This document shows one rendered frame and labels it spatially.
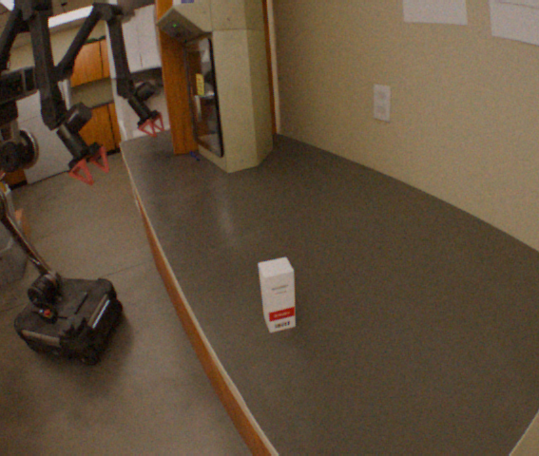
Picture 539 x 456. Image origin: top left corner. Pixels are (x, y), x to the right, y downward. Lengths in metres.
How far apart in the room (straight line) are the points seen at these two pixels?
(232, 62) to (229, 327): 0.78
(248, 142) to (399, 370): 0.85
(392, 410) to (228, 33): 1.00
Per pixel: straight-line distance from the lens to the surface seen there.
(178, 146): 1.39
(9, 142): 1.57
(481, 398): 0.47
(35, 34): 1.06
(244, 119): 1.06
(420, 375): 0.46
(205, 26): 1.02
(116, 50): 1.44
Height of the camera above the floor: 1.31
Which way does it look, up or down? 30 degrees down
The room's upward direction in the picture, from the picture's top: 5 degrees counter-clockwise
